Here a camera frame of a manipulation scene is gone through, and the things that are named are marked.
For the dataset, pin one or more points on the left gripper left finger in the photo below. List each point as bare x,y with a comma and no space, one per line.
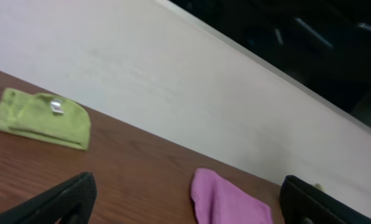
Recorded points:
72,201

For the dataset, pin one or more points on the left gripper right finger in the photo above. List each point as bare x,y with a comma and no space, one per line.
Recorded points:
302,202

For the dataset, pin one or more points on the folded green cloth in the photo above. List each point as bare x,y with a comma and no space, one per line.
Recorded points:
45,117

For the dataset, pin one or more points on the large pink cloth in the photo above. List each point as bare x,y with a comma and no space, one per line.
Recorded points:
218,201

